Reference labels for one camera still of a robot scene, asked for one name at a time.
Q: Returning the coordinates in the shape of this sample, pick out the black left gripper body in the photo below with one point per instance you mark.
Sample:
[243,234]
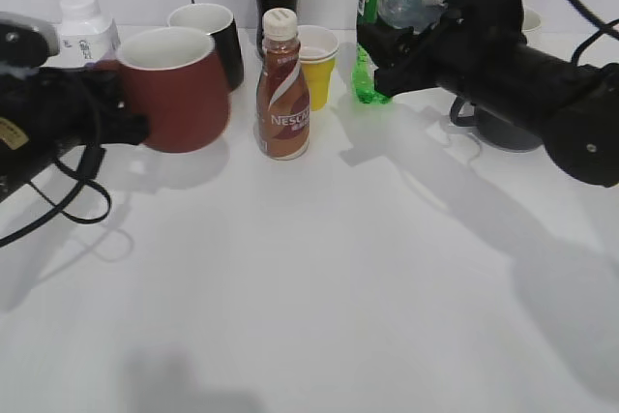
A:
[70,107]

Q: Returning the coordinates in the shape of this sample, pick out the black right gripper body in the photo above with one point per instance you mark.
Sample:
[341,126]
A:
[454,45]

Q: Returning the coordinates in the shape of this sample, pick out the dark red ceramic mug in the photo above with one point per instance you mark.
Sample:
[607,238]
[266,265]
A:
[174,77]

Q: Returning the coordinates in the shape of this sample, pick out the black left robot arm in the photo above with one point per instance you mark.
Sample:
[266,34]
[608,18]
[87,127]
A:
[18,164]

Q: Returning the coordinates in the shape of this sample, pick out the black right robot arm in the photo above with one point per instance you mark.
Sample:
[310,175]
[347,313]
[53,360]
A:
[486,60]

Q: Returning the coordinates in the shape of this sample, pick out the glossy black mug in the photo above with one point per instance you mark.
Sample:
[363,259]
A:
[218,22]

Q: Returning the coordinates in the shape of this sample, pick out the white blueberry yogurt bottle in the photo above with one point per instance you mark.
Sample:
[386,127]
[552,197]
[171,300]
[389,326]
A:
[87,35]

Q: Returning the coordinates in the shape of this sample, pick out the white cup far right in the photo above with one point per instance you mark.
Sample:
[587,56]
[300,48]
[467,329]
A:
[532,27]

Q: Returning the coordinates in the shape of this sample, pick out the green soda bottle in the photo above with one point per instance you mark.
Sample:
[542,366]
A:
[371,32]

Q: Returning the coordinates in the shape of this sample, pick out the yellow paper cup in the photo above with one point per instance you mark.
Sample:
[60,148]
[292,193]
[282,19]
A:
[317,74]

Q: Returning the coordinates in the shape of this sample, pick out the white paper cup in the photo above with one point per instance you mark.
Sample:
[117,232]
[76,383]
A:
[317,43]

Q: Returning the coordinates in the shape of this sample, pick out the brown Nescafe coffee bottle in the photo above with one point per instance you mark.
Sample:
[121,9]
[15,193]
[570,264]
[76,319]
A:
[282,95]

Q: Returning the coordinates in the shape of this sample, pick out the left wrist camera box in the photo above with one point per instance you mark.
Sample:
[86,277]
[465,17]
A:
[27,42]

